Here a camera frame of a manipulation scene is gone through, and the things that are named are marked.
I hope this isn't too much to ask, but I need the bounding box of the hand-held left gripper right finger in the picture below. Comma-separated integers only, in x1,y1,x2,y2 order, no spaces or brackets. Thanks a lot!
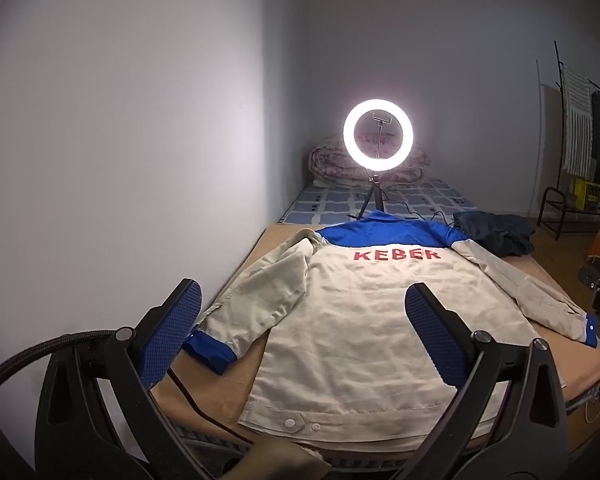
400,282,571,480

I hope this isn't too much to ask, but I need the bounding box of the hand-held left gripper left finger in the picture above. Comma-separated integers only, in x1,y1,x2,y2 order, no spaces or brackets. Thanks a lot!
35,277,206,480

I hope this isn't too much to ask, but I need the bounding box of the white and blue jacket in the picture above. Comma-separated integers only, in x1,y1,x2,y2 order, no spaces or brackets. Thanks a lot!
182,210,600,453

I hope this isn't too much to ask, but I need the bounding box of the dark blue clothes pile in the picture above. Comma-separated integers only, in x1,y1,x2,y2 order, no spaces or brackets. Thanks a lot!
452,211,536,257

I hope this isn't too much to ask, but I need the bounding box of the black clothes rack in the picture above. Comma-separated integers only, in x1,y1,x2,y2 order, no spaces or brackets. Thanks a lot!
554,40,600,211

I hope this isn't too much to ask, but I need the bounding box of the yellow box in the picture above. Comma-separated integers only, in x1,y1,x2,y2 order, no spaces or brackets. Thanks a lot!
572,179,600,210

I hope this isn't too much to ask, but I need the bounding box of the low black metal rack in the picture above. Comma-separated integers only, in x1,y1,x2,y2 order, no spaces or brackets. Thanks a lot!
537,187,600,241

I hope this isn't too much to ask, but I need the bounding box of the black tripod stand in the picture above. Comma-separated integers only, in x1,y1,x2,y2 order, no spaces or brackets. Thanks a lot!
350,114,392,221

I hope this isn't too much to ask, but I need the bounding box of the striped hanging garment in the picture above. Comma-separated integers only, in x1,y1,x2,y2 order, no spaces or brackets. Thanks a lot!
560,67,595,178

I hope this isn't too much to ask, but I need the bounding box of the blue patterned bed sheet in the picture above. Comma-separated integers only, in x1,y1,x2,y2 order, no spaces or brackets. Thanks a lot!
277,177,481,225

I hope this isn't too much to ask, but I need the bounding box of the folded floral quilt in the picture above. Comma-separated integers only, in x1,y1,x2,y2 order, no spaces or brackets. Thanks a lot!
308,132,431,191

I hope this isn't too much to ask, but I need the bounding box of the reddish brown cable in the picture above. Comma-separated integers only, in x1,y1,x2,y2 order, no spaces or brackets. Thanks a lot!
166,367,253,446

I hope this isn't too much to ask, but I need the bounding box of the white cable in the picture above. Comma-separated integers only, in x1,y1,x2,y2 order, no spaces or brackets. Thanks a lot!
582,385,600,423

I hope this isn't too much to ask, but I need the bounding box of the thin black cable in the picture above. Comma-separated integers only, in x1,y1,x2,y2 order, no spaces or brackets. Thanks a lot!
380,201,456,226

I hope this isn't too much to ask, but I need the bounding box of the ring light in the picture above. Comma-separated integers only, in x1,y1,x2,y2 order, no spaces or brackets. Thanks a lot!
343,98,414,172

